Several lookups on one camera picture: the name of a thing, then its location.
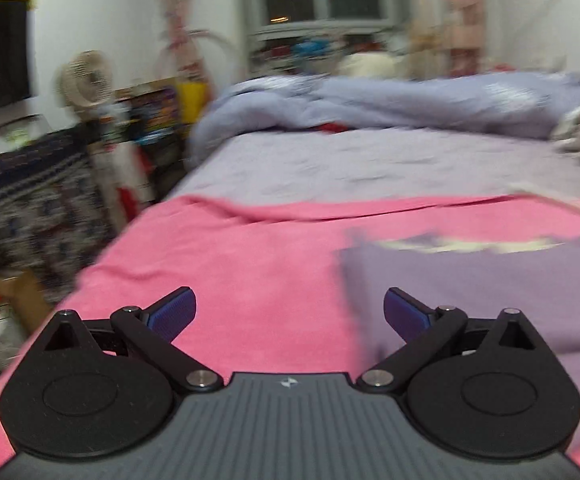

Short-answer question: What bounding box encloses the lavender patterned duvet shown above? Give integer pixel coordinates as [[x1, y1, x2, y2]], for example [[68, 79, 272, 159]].
[[187, 72, 580, 167]]

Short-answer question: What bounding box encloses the grey bed sheet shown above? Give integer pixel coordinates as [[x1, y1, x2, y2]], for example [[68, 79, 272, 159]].
[[170, 129, 580, 205]]

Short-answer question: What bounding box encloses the purple fleece garment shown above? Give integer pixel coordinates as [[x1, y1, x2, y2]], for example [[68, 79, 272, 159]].
[[339, 234, 580, 445]]

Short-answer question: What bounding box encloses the black wire basket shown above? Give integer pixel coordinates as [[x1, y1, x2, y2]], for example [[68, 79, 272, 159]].
[[0, 114, 51, 153]]

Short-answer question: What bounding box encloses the colourful toy box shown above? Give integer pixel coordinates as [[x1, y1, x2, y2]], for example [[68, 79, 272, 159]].
[[126, 87, 182, 142]]

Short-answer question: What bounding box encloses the cream pillow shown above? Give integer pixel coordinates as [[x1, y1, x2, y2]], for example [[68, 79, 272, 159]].
[[336, 52, 400, 79]]

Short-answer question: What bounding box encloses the cardboard box on floor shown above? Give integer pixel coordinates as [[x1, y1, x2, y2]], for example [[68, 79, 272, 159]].
[[0, 269, 52, 335]]

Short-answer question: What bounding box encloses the pink curtain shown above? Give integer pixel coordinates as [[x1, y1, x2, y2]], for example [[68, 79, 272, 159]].
[[147, 0, 207, 79], [443, 0, 486, 77]]

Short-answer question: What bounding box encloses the pink hula hoop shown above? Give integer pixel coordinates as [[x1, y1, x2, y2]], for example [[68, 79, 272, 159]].
[[153, 29, 248, 81]]

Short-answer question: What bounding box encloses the pink fleece blanket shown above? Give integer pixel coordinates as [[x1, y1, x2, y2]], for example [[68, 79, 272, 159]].
[[0, 195, 580, 479]]

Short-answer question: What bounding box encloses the left pink curtain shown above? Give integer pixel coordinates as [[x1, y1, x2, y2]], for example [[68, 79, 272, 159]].
[[147, 0, 207, 79]]

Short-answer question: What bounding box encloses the beige desk fan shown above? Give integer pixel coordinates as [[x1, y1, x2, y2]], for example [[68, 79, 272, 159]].
[[56, 50, 113, 115]]

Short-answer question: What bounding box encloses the yellow shopping bag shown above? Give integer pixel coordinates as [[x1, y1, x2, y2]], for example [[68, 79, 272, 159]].
[[176, 80, 210, 125]]

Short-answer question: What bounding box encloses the right pink curtain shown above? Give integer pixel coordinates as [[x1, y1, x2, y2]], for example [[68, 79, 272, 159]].
[[443, 0, 486, 77]]

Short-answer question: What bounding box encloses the patterned cloth covered cabinet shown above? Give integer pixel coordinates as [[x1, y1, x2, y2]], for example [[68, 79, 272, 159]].
[[0, 130, 114, 306]]

